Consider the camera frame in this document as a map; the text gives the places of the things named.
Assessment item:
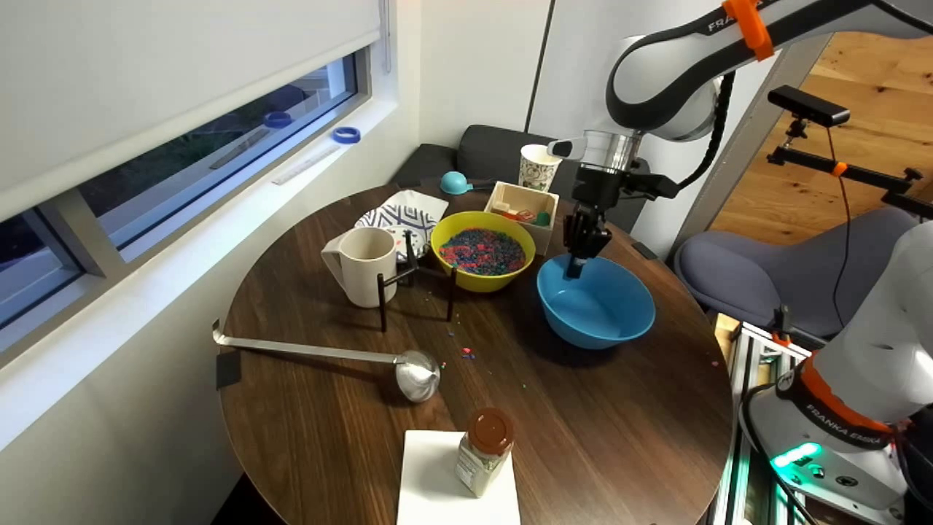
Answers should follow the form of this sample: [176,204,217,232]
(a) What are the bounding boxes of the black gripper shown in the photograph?
[562,169,619,281]

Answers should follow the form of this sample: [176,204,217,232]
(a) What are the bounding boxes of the blue plastic bowl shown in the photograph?
[538,254,656,350]

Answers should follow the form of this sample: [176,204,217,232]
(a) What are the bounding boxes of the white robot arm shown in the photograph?
[562,0,933,277]

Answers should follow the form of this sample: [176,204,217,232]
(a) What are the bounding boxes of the yellow bowl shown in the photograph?
[428,211,538,296]

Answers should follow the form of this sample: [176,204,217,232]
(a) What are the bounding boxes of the colourful cereal pieces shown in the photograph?
[440,229,524,276]

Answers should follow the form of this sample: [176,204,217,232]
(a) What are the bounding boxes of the light wooden box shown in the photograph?
[485,181,561,254]

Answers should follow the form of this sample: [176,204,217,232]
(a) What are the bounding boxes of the patterned paper cup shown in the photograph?
[520,141,571,194]

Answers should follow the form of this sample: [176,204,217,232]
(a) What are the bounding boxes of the dark sofa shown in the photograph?
[386,122,648,236]

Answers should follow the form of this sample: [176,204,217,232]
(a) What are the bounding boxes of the small teal ball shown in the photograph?
[440,169,473,197]

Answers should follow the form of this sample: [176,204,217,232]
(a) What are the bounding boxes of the black metal trivet stand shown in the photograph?
[376,235,456,329]

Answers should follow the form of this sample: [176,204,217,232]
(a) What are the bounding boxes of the round wooden table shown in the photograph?
[218,187,733,525]

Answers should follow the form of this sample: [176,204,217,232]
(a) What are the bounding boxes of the spice jar with brown lid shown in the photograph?
[456,410,514,496]

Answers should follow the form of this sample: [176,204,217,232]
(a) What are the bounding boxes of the metal ladle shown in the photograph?
[210,327,444,404]

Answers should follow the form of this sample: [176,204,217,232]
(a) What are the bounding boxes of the cream ceramic pitcher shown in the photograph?
[322,229,398,311]

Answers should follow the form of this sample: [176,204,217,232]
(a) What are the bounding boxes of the grey office chair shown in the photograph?
[673,207,920,338]

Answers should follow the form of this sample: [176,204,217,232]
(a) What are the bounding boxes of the blue tape roll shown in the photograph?
[331,125,361,146]

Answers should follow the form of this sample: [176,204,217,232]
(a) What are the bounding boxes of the white napkin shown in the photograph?
[398,429,522,525]

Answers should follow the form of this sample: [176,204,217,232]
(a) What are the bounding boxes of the white roller blind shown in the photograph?
[0,0,383,219]

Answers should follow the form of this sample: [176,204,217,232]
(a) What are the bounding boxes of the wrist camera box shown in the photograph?
[621,176,680,198]

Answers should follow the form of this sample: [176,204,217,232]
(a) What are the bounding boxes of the black camera on stand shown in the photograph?
[766,86,933,219]

